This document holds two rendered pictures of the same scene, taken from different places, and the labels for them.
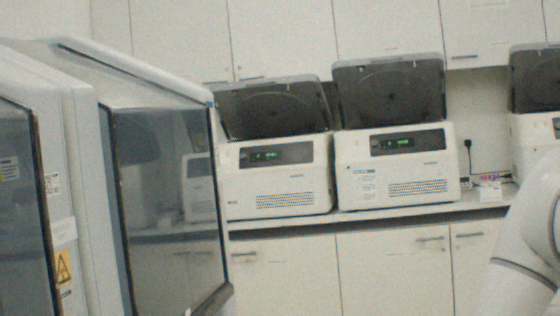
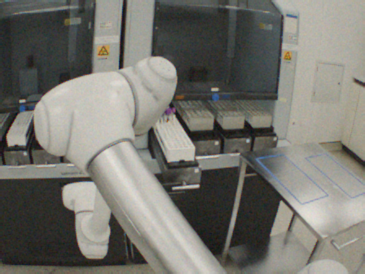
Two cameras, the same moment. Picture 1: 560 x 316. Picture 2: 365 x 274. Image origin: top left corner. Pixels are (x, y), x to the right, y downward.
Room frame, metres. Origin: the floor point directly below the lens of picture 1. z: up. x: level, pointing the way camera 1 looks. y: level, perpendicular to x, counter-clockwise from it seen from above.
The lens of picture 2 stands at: (0.75, -1.00, 1.42)
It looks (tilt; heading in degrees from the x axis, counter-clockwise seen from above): 25 degrees down; 64
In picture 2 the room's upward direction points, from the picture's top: 4 degrees clockwise
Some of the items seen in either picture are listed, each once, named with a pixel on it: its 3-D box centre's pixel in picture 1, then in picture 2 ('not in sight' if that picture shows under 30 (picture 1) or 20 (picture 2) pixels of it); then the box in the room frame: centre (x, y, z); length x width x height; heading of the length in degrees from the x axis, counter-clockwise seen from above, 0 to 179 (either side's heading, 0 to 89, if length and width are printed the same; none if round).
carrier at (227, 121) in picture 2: not in sight; (232, 121); (1.57, 0.21, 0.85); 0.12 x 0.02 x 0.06; 170
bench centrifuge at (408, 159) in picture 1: (395, 129); not in sight; (3.78, -0.52, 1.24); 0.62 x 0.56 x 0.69; 171
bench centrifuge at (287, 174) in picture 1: (275, 145); not in sight; (3.88, 0.05, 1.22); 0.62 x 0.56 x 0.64; 169
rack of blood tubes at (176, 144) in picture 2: not in sight; (172, 139); (1.25, 0.15, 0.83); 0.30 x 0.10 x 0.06; 81
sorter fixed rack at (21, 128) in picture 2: not in sight; (21, 129); (0.59, 0.47, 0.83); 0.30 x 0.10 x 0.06; 81
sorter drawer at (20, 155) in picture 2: not in sight; (28, 128); (0.61, 0.61, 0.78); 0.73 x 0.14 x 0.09; 81
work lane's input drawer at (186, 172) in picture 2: not in sight; (164, 137); (1.28, 0.28, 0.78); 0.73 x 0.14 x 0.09; 81
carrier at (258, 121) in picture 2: not in sight; (261, 121); (1.73, 0.18, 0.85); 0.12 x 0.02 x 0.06; 170
